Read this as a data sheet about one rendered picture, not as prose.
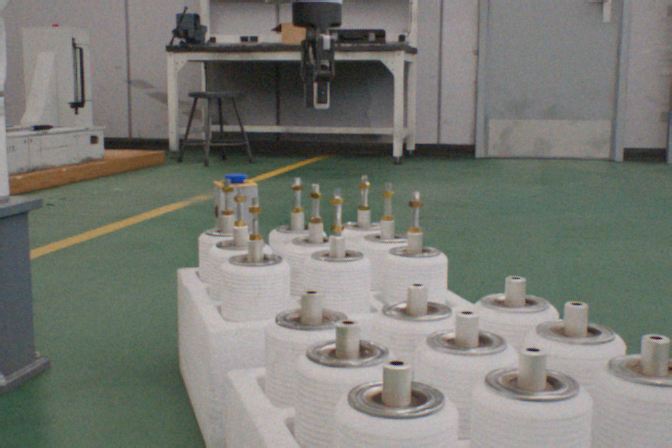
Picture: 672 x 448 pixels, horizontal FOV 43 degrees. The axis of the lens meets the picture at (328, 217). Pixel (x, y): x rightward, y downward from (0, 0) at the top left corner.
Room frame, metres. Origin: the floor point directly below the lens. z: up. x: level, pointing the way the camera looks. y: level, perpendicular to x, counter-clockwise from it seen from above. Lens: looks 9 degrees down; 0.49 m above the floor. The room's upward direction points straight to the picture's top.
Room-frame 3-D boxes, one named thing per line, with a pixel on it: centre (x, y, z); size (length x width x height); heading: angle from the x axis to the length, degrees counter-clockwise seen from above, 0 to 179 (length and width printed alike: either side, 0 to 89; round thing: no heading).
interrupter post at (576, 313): (0.81, -0.24, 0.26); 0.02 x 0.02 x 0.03
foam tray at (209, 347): (1.30, 0.02, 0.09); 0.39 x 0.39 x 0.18; 16
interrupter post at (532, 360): (0.66, -0.17, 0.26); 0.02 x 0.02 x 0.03
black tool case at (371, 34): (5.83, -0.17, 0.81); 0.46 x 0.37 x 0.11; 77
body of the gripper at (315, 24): (1.31, 0.02, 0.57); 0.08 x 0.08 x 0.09
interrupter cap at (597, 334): (0.81, -0.24, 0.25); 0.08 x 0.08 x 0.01
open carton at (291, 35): (6.00, 0.16, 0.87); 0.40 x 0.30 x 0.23; 63
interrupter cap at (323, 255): (1.19, -0.01, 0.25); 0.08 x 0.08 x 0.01
